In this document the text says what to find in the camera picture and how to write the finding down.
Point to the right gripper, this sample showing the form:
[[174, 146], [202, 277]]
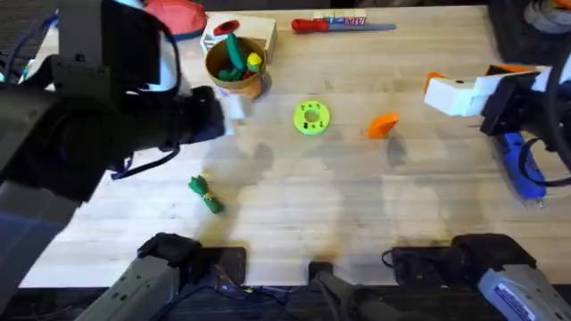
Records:
[[508, 104]]

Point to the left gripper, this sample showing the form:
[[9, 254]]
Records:
[[196, 118]]

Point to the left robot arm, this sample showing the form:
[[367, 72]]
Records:
[[49, 147]]

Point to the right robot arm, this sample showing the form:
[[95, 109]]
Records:
[[513, 276]]

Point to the green vegetable toy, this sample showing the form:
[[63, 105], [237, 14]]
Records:
[[206, 195]]

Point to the blue electric screwdriver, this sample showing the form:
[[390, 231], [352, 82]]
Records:
[[519, 171]]

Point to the brown tub with toys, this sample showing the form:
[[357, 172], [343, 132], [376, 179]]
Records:
[[235, 67]]

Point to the orange ribbed wedge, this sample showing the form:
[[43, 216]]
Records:
[[383, 126]]

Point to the green disc with holes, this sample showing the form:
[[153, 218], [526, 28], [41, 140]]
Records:
[[319, 126]]

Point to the black box with items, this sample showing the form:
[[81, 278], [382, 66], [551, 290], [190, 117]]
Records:
[[513, 31]]

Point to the red oval piece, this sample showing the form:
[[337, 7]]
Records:
[[226, 27]]

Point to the white box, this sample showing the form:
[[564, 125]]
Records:
[[256, 27]]

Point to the red soft bag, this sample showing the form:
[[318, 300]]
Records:
[[176, 17]]

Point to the small printed box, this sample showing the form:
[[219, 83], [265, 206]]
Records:
[[341, 17]]

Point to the black upright wrist plate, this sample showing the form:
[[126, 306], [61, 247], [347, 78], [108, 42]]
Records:
[[107, 42]]

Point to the black stand post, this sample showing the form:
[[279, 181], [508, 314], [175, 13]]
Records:
[[343, 290]]

